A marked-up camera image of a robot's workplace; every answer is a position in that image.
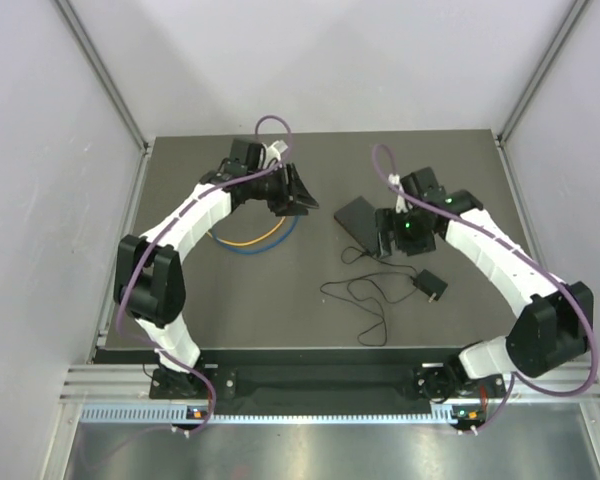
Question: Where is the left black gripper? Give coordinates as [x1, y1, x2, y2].
[247, 161, 319, 217]

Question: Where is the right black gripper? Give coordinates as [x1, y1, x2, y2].
[376, 204, 436, 258]

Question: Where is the blue ethernet cable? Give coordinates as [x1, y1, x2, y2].
[214, 215, 301, 256]

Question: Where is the yellow ethernet cable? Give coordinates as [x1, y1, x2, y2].
[213, 216, 287, 247]

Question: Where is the black network switch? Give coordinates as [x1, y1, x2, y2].
[334, 196, 383, 258]

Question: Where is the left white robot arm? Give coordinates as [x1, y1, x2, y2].
[113, 139, 319, 397]

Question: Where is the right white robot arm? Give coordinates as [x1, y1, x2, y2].
[377, 168, 599, 396]

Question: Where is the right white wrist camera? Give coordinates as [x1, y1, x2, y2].
[387, 173, 409, 214]

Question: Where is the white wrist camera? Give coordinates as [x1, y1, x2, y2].
[263, 140, 289, 165]
[387, 173, 409, 214]

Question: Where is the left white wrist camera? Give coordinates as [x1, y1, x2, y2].
[263, 140, 289, 165]

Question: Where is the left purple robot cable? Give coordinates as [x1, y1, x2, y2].
[114, 115, 294, 434]

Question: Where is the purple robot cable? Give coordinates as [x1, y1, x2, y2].
[371, 143, 598, 435]
[114, 115, 294, 434]

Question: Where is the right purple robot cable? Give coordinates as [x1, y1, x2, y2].
[371, 143, 598, 435]

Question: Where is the grey slotted cable duct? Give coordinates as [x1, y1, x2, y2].
[80, 404, 480, 425]

